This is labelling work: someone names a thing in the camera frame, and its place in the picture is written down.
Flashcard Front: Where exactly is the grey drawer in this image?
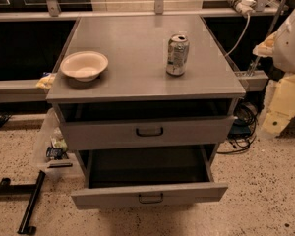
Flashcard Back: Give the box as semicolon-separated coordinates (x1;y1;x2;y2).
60;116;234;150
72;146;227;209

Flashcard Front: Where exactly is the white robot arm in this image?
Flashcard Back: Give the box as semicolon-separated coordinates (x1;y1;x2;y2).
253;9;295;136

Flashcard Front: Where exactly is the grey metal drawer cabinet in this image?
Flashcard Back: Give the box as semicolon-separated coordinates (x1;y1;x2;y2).
45;15;247;189

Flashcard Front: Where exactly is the thin metal diagonal rod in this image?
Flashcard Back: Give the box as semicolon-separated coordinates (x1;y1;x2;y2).
246;0;287;76

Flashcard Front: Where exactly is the white power strip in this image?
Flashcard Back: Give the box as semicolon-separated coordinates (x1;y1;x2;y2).
226;0;256;17

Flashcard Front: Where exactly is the crumpled silver soda can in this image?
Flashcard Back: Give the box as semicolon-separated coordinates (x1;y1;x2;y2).
166;34;190;76

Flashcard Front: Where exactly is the white paper bowl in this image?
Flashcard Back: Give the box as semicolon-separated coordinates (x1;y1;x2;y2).
60;51;108;82

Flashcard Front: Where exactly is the yellow crumpled snack bag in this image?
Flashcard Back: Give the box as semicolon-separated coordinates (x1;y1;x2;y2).
36;73;56;89

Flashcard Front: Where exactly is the clear plastic bin with items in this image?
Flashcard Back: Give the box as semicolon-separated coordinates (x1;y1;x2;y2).
32;109;79;179

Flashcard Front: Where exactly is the black metal floor stand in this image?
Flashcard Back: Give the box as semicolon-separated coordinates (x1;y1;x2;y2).
0;171;46;236

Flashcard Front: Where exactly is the white power cable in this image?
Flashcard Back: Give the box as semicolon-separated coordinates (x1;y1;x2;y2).
223;13;252;59

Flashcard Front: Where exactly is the black cable bundle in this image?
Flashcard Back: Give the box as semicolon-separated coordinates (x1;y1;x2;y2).
216;101;260;155

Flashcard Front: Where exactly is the grey metal frame rail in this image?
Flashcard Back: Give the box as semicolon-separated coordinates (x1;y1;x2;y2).
0;5;286;104

